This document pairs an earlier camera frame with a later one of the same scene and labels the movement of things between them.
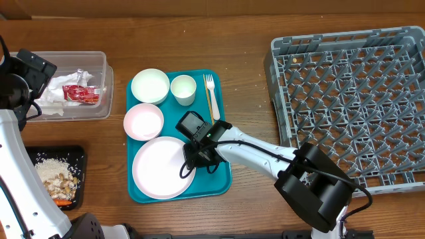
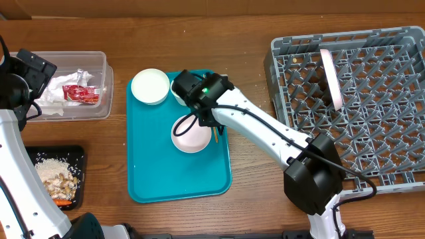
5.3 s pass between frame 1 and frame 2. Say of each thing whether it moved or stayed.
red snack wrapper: stayed
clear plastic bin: stayed
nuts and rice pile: stayed
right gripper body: moved
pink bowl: moved
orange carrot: stayed
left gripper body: stayed
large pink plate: moved
